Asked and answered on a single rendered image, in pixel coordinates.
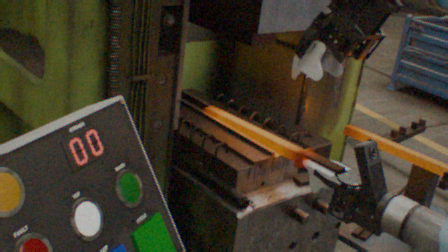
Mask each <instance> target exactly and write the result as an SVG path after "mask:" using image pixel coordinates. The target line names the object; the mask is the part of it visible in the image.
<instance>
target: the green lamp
mask: <svg viewBox="0 0 448 252"><path fill-rule="evenodd" d="M120 189H121V192H122V196H123V198H124V199H125V200H126V201H127V202H129V203H135V202H137V200H138V199H139V197H140V184H139V181H138V180H137V179H136V177H135V176H134V175H133V174H125V175H124V176H123V177H122V179H121V182H120Z"/></svg>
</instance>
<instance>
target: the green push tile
mask: <svg viewBox="0 0 448 252"><path fill-rule="evenodd" d="M130 239H131V240H132V242H133V246H134V247H135V250H136V251H137V252H176V250H175V248H174V244H173V243H172V240H171V239H170V235H169V233H168V231H167V229H166V226H165V223H164V222H163V218H162V215H161V214H160V213H159V212H157V213H155V214H154V215H151V217H150V218H148V220H146V221H145V222H144V223H143V224H142V225H140V226H139V227H138V228H137V229H135V230H134V231H133V233H130Z"/></svg>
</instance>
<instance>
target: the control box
mask: <svg viewBox="0 0 448 252"><path fill-rule="evenodd" d="M92 129H93V131H96V133H97V136H98V137H99V140H98V141H100V143H101V145H102V147H103V150H102V151H103V152H102V153H101V154H99V155H94V154H93V152H92V148H91V145H92V144H89V140H88V139H87V137H86V135H88V134H87V133H88V132H89V131H91V130H92ZM75 138H78V140H79V139H80V140H81V144H82V146H83V147H84V148H82V150H85V153H86V155H87V157H88V158H87V159H86V160H87V162H85V163H83V164H81V165H80V163H79V164H78V162H77V161H76V158H75V157H74V155H75V153H73V151H72V150H71V146H70V144H71V140H74V139H75ZM92 146H93V148H94V150H95V151H96V152H98V151H101V148H100V147H99V143H96V144H94V145H92ZM0 172H5V173H8V174H10V175H11V176H14V177H15V180H17V181H18V184H19V187H20V190H21V198H20V201H19V202H18V205H16V207H15V208H14V209H12V210H10V211H6V212H5V211H1V210H0V252H19V250H20V248H21V247H22V245H23V244H24V243H25V242H26V241H27V240H29V239H31V238H37V239H40V240H41V241H42V242H44V243H45V245H47V249H48V251H49V252H109V251H111V250H112V249H113V248H114V247H116V246H117V245H119V244H123V246H124V247H125V249H126V252H137V251H136V250H135V247H134V246H133V242H132V240H131V239H130V233H133V231H134V230H135V229H137V228H138V227H139V226H140V225H142V224H143V223H144V222H145V221H146V220H148V218H150V217H151V215H154V214H155V213H157V212H159V213H160V214H161V215H162V218H163V222H164V223H165V226H166V229H167V231H168V233H169V235H170V239H171V240H172V243H173V244H174V248H175V250H176V252H185V248H184V246H183V244H182V241H181V239H180V237H179V235H178V231H177V229H176V227H175V225H174V221H173V219H172V217H171V215H170V211H169V210H168V207H167V206H166V202H165V200H164V198H163V196H162V192H161V190H160V188H159V185H158V182H157V181H156V178H155V174H154V173H153V170H152V169H151V165H150V162H149V161H148V159H147V155H146V153H145V151H144V148H143V145H142V144H141V141H140V137H139V136H138V133H137V132H136V128H135V125H134V124H133V122H132V118H131V116H130V114H129V110H128V108H127V106H126V104H125V100H124V99H123V97H122V95H118V96H116V97H114V98H111V99H107V100H105V101H103V102H100V103H96V104H93V105H91V106H89V107H85V108H83V109H81V110H78V111H76V112H74V113H72V114H69V115H67V116H65V117H63V118H60V119H58V120H56V121H55V122H51V123H49V124H48V125H44V126H42V127H41V128H39V129H35V130H34V131H32V132H30V133H27V134H25V135H23V136H19V137H18V138H16V139H14V140H11V141H9V142H7V143H4V144H2V145H1V146H0ZM125 174H133V175H134V176H135V177H136V179H137V180H138V181H139V184H140V197H139V199H138V200H137V202H135V203H129V202H127V201H126V200H125V199H124V198H123V196H122V192H121V189H120V182H121V179H122V177H123V176H124V175H125ZM85 202H88V203H93V205H94V206H96V209H97V210H98V212H99V214H100V226H99V228H98V230H97V232H96V233H95V234H93V236H87V235H83V234H82V232H80V231H79V228H78V227H77V224H76V221H75V213H76V210H77V209H78V206H80V205H81V204H82V203H85Z"/></svg>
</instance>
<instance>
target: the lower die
mask: <svg viewBox="0 0 448 252"><path fill-rule="evenodd" d="M181 91H183V92H185V93H186V94H188V95H190V96H192V97H193V98H195V99H197V100H199V101H200V102H204V104H206V105H207V106H215V107H217V108H219V109H220V110H223V111H225V112H227V113H229V114H232V115H234V116H235V117H238V118H240V119H242V120H243V121H247V122H249V123H250V124H252V125H255V126H257V127H258V128H260V129H263V130H265V131H267V132H268V133H272V134H273V135H275V136H278V137H279V138H281V139H283V140H287V141H288V139H287V138H285V137H284V136H281V135H279V134H278V133H277V134H275V132H274V131H272V130H271V129H268V128H266V127H262V126H261V124H259V123H257V122H256V121H253V120H251V121H249V117H245V116H244V115H242V114H240V113H239V114H237V111H235V110H232V109H230V108H229V107H228V108H227V107H226V106H225V105H223V104H222V103H220V102H218V101H217V102H215V99H211V98H210V97H208V96H207V95H204V94H203V93H201V92H200V91H196V89H194V88H189V89H185V90H183V89H181ZM179 114H180V117H181V118H180V121H182V120H183V119H189V120H190V121H191V123H192V127H191V129H189V122H188V121H185V122H184V123H182V125H181V129H180V138H179V150H180V151H181V152H182V153H183V154H185V155H187V153H188V147H189V133H190V132H191V130H192V129H193V128H194V127H196V126H200V127H202V129H203V130H204V135H203V137H200V129H196V130H195V131H194V132H193V133H192V144H191V151H190V154H191V159H192V160H194V161H195V162H196V163H199V162H200V151H201V144H202V140H203V139H204V136H206V135H207V134H214V135H215V138H216V141H215V144H213V137H211V136H210V137H208V138H207V139H206V140H205V143H204V155H203V163H204V165H203V166H204V168H205V169H206V170H208V171H209V172H211V170H212V168H213V162H214V155H215V148H216V146H217V145H218V144H219V143H221V142H226V143H227V144H229V152H228V153H226V145H225V144H223V145H221V146H220V147H219V150H218V154H217V160H216V166H215V172H216V174H215V175H216V176H217V177H218V178H220V179H222V180H223V181H225V182H226V183H227V184H228V185H230V186H232V187H233V188H234V189H237V190H238V191H239V192H240V193H242V194H245V193H249V192H252V191H254V190H257V189H261V188H264V187H265V186H268V185H272V184H275V183H277V182H279V181H284V180H287V179H289V178H294V176H297V174H298V168H296V167H294V161H292V160H291V159H287V158H286V157H284V156H283V155H279V156H277V157H275V151H272V149H270V148H267V147H266V146H264V145H263V144H260V143H259V142H257V141H256V140H253V139H252V138H250V137H249V136H246V135H245V134H243V133H241V132H239V131H238V130H237V129H234V128H232V127H231V126H230V125H226V123H224V122H223V121H220V120H219V119H217V118H215V117H213V116H211V115H210V114H207V113H206V112H204V110H200V109H199V108H198V107H196V106H193V105H192V104H191V103H189V102H187V101H185V100H184V99H181V101H180V110H179ZM288 142H290V141H288ZM290 143H291V144H294V145H296V146H298V147H299V148H302V146H300V145H298V144H296V143H294V142H293V141H291V142H290ZM263 181H264V185H263V186H261V183H262V182H263Z"/></svg>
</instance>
